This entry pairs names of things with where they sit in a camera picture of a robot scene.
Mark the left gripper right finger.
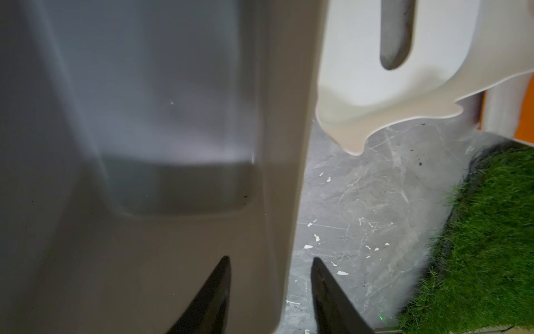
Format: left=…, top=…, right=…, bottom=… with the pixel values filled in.
left=311, top=257, right=374, bottom=334

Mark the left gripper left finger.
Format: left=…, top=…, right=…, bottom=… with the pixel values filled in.
left=167, top=256, right=231, bottom=334

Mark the grey plastic bin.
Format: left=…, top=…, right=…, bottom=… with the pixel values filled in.
left=1, top=1, right=325, bottom=333

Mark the white tissue box lid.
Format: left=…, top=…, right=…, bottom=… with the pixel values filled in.
left=316, top=1, right=533, bottom=155

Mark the orange tissue box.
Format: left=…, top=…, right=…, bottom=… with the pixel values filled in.
left=478, top=73, right=533, bottom=146

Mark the green artificial grass mat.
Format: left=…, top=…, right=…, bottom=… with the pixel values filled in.
left=397, top=143, right=533, bottom=333

